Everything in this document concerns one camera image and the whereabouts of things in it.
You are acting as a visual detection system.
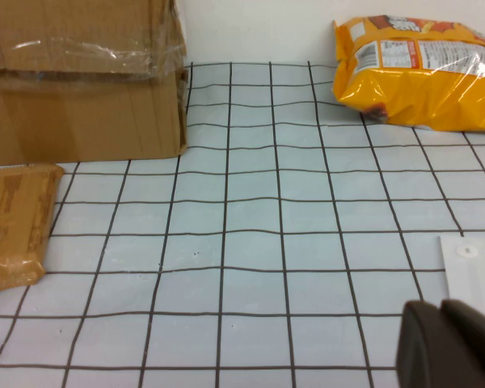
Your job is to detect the white flat sheet with hole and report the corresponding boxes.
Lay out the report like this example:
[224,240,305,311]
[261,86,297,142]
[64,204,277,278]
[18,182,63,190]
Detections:
[439,235,485,303]

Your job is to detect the yellow orange chip bag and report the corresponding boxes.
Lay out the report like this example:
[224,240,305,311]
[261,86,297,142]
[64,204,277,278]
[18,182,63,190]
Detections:
[332,15,485,133]

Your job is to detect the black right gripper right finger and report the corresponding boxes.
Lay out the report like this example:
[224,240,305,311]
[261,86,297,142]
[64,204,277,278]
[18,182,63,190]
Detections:
[439,297,485,388]

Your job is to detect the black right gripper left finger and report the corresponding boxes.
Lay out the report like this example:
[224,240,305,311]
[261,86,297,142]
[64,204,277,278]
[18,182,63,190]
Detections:
[395,299,485,388]

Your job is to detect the brown foil snack bar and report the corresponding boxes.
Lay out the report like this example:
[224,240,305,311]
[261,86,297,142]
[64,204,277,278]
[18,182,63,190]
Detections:
[0,162,65,295]

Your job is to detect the white black grid tablecloth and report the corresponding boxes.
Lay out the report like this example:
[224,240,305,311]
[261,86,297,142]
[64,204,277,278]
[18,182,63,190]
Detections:
[0,61,485,388]

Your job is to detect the open cardboard box blue label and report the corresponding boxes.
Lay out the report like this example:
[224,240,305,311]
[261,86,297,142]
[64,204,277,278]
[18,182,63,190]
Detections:
[0,0,189,167]

